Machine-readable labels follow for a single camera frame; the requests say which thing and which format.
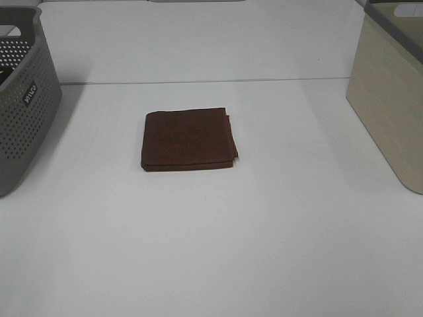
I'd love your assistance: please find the folded brown towel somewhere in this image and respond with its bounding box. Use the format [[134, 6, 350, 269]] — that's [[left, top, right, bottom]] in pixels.
[[141, 108, 238, 172]]

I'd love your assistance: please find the beige plastic basket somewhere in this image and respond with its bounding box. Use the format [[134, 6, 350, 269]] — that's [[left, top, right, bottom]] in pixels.
[[346, 1, 422, 194]]

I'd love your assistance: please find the grey perforated plastic basket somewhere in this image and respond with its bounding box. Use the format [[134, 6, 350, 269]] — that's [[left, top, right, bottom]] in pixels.
[[1, 6, 62, 196]]

